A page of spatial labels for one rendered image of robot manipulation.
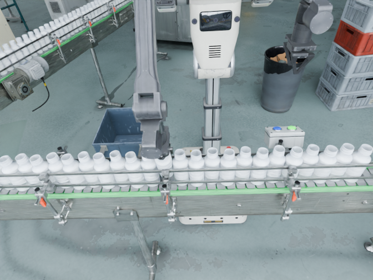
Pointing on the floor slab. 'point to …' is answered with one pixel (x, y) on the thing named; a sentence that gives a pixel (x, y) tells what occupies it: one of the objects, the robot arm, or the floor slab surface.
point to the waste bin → (279, 82)
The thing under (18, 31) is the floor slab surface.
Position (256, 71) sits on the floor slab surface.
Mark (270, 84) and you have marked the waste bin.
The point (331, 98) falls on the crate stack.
